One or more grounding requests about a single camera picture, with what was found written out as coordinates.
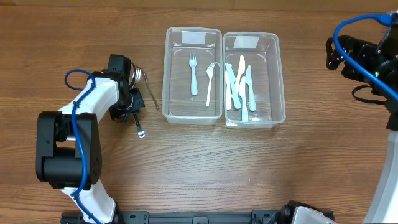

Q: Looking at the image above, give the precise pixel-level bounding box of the thin curved metal fork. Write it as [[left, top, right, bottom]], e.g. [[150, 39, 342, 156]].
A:
[[141, 69, 159, 110]]

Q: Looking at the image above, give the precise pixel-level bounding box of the white plastic fork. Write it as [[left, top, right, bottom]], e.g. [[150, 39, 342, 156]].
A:
[[206, 62, 216, 107]]

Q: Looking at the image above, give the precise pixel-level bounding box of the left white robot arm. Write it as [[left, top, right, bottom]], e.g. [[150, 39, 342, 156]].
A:
[[35, 54, 145, 223]]

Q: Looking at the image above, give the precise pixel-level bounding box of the clear plastic container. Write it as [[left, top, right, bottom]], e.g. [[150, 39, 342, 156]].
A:
[[162, 27, 224, 124], [221, 32, 286, 128]]

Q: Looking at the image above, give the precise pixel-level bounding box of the yellow plastic knife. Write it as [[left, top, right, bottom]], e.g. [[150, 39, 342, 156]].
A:
[[234, 55, 246, 91]]

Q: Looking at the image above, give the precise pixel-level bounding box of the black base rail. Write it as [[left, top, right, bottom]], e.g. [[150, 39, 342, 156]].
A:
[[60, 200, 335, 224]]

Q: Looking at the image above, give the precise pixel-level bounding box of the right clear plastic container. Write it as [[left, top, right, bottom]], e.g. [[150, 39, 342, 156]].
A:
[[221, 32, 286, 128]]

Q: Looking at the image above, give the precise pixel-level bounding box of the left blue cable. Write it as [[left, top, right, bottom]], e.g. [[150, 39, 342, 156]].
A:
[[64, 68, 103, 224]]

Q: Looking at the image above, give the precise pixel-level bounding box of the cream white plastic knife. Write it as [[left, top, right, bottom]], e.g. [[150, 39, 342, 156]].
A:
[[224, 70, 232, 110]]

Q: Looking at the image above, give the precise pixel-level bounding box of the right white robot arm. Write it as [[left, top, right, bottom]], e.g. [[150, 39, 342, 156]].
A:
[[325, 11, 397, 223]]

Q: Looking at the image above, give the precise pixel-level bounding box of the light blue plastic fork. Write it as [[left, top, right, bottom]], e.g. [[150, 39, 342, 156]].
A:
[[189, 52, 198, 96]]

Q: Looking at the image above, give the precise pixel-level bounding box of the broad metal fork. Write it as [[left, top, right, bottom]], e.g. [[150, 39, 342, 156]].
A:
[[133, 114, 146, 138]]

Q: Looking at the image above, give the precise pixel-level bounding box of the pale blue plastic knife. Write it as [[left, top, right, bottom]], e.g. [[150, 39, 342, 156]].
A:
[[245, 65, 256, 112]]

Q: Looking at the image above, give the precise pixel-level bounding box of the light blue serrated knife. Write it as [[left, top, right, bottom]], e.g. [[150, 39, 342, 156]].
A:
[[239, 76, 248, 121]]

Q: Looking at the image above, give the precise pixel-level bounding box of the left clear plastic container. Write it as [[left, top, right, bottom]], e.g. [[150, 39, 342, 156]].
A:
[[162, 27, 224, 124]]

